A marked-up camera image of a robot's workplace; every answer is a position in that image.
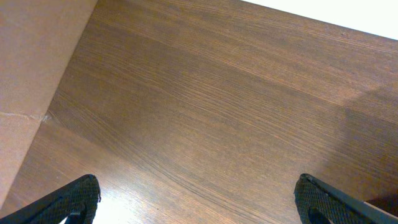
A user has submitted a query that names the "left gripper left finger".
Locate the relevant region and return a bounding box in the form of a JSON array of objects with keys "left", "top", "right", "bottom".
[{"left": 1, "top": 174, "right": 101, "bottom": 224}]

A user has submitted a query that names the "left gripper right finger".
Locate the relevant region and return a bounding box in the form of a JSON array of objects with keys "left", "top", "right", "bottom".
[{"left": 294, "top": 174, "right": 397, "bottom": 224}]

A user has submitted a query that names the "brown cardboard box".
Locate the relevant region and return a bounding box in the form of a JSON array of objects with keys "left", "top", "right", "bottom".
[{"left": 1, "top": 0, "right": 97, "bottom": 202}]

